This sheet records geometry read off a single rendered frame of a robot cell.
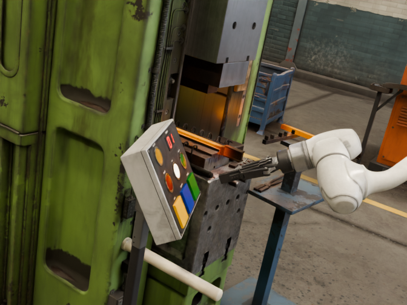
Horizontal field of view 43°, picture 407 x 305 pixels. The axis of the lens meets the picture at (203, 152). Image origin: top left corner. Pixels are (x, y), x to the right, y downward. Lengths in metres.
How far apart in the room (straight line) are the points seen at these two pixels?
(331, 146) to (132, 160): 0.58
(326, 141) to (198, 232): 0.76
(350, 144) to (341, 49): 8.31
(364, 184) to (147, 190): 0.60
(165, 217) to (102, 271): 0.72
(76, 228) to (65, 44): 0.76
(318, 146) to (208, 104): 0.95
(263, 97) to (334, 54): 4.16
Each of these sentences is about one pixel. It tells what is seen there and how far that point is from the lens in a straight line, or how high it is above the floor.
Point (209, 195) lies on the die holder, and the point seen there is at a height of 0.85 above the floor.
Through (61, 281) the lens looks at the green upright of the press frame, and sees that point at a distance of 2.33.
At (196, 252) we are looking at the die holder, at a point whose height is 0.59.
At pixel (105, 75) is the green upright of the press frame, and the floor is 1.25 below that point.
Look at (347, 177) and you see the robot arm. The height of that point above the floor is 1.22.
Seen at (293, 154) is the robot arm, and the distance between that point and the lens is 1.58.
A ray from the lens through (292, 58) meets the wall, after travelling 10.14.
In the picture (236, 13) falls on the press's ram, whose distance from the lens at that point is 1.93.
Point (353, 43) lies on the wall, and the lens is 9.78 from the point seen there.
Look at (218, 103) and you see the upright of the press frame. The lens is 2.37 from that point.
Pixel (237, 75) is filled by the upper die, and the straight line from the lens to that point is 2.05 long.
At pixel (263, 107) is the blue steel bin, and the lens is 5.93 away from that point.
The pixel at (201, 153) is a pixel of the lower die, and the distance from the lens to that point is 2.08.
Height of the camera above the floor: 1.69
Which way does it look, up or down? 20 degrees down
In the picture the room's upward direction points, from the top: 11 degrees clockwise
